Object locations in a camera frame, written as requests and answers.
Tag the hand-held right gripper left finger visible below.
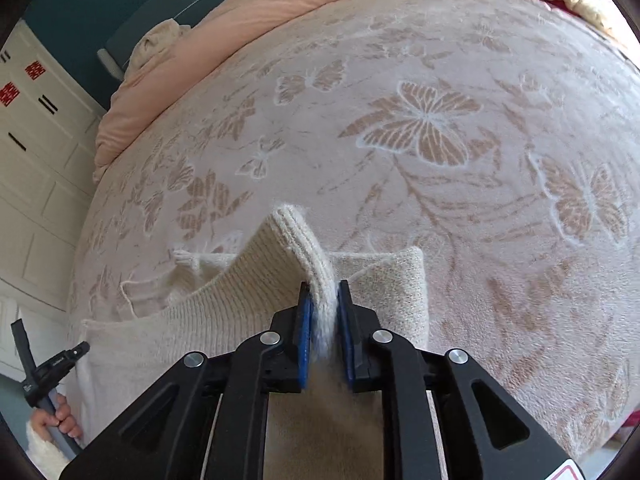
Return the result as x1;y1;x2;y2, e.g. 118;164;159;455
59;281;316;480

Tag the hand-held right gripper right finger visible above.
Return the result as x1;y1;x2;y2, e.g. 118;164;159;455
337;279;589;480

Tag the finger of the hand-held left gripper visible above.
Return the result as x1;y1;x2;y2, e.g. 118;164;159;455
10;319;35;377
52;341;91;367

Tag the cream knit sweater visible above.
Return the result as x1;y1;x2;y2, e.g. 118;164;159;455
77;203;431;480

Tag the person's left forearm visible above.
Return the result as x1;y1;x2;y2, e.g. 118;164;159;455
25;420;69;477

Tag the person's left hand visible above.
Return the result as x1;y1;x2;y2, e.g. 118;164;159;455
42;392;84;444

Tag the butterfly print plush blanket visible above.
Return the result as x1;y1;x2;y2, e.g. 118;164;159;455
67;0;640;461

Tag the white panelled wardrobe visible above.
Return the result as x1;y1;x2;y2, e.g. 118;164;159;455
0;17;107;376

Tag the white plastic object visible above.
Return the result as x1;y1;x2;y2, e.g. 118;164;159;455
97;48;124;82

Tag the cream crumpled cloth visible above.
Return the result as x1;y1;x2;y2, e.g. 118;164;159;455
125;17;192;79

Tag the pink duvet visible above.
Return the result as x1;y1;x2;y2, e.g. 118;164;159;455
94;0;438;181

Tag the blue padded headboard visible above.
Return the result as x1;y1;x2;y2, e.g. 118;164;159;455
24;0;266;111

